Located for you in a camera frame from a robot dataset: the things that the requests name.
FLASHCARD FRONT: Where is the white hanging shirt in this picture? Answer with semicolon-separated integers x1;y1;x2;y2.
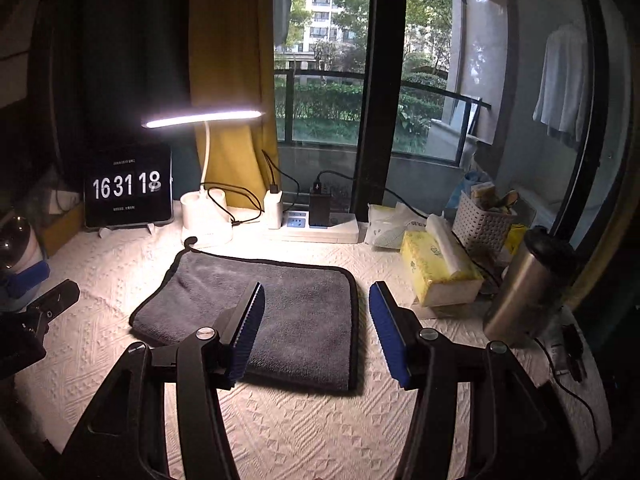
532;22;589;142

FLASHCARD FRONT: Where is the yellow tissue box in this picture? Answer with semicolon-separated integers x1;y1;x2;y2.
400;214;485;309

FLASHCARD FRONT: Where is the thin black cable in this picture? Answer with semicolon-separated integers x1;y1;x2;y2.
532;324;602;442

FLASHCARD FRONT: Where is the white textured tablecloth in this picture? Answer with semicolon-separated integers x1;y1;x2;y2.
15;215;613;480

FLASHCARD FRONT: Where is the stainless steel thermos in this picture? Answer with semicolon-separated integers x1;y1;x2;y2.
482;226;577;347

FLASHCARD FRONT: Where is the tablet with clock display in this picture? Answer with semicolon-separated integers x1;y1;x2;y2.
82;142;176;234

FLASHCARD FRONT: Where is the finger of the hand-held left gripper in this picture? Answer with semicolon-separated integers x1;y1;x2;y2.
27;280;81;341

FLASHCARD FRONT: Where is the white charger plug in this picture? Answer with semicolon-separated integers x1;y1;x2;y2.
263;185;285;230

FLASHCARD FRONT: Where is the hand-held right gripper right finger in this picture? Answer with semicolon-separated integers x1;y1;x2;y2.
369;281;581;480

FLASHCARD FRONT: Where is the white woven plastic basket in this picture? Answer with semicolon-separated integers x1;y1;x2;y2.
452;190;519;262

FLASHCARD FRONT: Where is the brown cardboard box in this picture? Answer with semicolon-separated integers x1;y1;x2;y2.
37;199;85;259

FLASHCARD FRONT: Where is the white plastic packet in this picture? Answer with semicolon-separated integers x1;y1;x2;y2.
364;203;429;251

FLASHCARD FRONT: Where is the black charger cable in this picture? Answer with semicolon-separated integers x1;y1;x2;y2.
314;170;428;221
261;149;302;211

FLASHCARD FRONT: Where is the black balcony railing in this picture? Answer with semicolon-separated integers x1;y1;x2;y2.
274;67;493;142

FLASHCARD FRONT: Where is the dark curtain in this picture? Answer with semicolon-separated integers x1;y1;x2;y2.
50;0;194;161

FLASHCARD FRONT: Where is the white power strip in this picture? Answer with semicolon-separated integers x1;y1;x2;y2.
280;210;361;244

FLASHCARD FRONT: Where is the blue plastic bag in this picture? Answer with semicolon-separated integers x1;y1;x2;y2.
445;170;494;211

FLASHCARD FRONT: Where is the black lamp cable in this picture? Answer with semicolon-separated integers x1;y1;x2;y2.
199;182;264;227

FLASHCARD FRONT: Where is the white desk lamp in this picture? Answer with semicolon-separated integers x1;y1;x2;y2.
141;106;265;249

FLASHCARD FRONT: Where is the black charger block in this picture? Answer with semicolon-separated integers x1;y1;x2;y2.
308;185;332;229

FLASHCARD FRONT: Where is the black window frame post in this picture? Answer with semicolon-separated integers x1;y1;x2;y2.
351;0;408;217

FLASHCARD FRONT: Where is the yellow curtain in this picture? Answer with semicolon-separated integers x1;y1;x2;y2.
189;0;279;212

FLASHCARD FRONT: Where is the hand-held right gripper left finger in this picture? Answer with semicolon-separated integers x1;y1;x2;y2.
60;281;266;480

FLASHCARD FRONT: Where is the grey microfibre towel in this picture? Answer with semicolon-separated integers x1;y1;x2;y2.
129;237;361;394

